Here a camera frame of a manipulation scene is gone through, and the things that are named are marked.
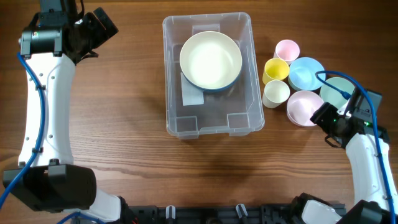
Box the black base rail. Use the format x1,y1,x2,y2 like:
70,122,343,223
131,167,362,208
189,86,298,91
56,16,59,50
124,203,348,224

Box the clear plastic storage container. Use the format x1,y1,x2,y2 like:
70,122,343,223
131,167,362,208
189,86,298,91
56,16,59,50
162,12,265,139

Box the pink small bowl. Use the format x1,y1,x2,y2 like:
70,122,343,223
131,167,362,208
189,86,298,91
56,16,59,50
287,90,324,127

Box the green small bowl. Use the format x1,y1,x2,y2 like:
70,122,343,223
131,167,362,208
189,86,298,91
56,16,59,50
320,77,354,109

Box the yellow cup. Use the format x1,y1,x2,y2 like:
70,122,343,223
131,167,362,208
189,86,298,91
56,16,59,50
262,58,290,85

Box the cream cup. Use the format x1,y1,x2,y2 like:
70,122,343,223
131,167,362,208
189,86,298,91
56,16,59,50
262,80,290,108

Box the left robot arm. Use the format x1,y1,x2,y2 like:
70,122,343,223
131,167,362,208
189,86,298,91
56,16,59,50
1,1,122,223

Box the pink cup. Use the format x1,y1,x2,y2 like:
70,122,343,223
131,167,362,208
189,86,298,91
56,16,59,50
274,39,300,65

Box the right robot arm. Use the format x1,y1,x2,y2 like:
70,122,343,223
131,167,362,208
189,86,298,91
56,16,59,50
289,88,397,223

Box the left blue cable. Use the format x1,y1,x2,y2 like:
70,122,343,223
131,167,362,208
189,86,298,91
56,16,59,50
0,52,106,224

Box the light blue small bowl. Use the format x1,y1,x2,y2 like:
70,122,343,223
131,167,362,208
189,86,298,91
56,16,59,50
288,57,324,91

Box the cream large bowl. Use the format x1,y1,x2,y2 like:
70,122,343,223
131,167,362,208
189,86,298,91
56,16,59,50
179,31,243,89

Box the dark blue bowl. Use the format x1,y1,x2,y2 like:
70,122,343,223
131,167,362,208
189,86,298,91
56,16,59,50
180,72,241,93

